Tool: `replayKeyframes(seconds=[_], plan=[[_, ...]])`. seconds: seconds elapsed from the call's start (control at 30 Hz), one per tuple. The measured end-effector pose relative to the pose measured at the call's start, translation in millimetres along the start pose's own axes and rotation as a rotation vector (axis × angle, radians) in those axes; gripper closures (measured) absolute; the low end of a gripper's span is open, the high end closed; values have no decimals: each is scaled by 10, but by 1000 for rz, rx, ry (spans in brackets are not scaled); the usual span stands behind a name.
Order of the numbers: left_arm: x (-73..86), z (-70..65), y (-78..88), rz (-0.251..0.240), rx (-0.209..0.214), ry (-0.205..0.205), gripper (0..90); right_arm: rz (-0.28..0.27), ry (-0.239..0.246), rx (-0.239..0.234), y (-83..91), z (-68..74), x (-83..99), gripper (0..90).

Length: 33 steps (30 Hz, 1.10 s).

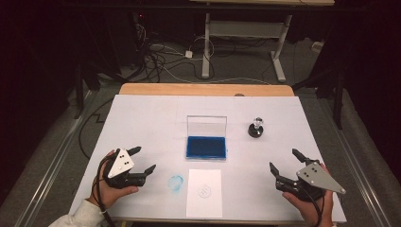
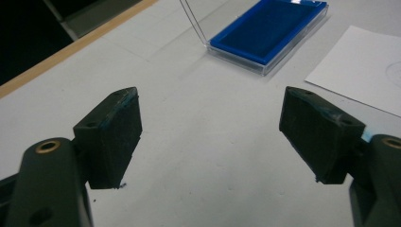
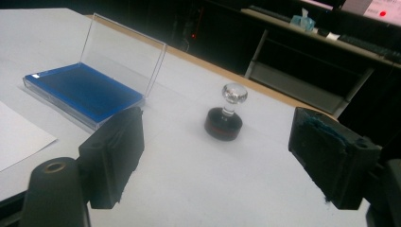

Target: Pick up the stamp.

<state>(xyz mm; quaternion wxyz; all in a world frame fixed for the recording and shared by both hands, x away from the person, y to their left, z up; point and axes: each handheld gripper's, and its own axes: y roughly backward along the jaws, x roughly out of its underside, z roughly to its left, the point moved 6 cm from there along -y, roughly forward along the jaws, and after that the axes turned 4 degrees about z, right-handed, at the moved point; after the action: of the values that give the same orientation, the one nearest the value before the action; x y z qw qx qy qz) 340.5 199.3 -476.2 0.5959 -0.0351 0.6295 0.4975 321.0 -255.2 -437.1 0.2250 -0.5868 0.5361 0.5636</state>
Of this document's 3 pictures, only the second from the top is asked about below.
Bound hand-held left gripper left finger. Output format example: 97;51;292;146
73;86;144;190

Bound white paper sheet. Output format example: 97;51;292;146
304;25;401;118

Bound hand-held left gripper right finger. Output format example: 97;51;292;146
278;86;367;185

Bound blue ink pad clear case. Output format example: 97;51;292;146
179;0;329;77

